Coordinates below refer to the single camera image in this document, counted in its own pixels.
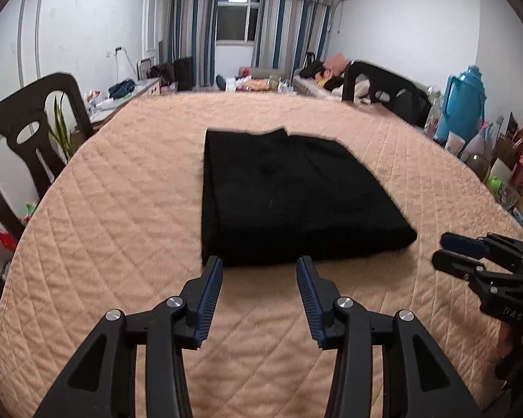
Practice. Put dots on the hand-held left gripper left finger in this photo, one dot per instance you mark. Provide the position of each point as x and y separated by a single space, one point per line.
211 296

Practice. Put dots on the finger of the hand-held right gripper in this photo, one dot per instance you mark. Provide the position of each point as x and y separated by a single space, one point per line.
453 263
464 245

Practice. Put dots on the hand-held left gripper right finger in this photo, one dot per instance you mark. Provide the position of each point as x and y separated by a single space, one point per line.
309 296

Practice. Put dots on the black pants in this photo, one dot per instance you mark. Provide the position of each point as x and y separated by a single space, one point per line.
287 196

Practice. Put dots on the person's right hand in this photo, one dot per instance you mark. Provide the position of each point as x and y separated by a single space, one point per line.
507 348

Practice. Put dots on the small green toy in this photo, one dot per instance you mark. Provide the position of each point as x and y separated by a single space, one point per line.
497 182

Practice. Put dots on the glass jar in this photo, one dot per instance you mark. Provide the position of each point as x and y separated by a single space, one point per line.
476 164

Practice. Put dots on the purple spray bottle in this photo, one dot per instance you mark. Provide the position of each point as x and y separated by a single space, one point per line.
478 143

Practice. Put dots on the white cup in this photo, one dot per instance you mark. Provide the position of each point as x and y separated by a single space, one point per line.
454 143

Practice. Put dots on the brown paper bag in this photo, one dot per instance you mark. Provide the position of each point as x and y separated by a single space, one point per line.
507 141

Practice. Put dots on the peach quilted table cover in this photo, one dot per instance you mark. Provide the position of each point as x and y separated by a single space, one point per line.
135 204

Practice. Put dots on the blue thermos jug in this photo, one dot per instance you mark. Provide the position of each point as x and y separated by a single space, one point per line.
464 100

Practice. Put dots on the black plastic chair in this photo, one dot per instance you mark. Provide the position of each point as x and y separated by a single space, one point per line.
383 76
8 117

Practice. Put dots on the grey sofa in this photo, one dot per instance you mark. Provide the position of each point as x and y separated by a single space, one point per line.
305 85

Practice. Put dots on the white side cabinet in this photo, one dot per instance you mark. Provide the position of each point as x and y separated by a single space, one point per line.
130 100

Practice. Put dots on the pink pillow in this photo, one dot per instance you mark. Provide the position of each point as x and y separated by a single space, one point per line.
337 63

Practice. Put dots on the green potted plant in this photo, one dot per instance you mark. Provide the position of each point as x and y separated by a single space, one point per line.
63 130

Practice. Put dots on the black suitcase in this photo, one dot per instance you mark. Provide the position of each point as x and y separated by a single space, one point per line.
184 74

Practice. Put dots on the dark blue bag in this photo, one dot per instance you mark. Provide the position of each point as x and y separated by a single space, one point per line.
122 88

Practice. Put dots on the black handbag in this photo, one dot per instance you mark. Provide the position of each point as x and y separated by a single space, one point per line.
161 74

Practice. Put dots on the striped curtain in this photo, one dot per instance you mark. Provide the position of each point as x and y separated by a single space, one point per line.
287 26
187 30

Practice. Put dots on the window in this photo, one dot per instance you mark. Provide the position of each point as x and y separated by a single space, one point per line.
237 17

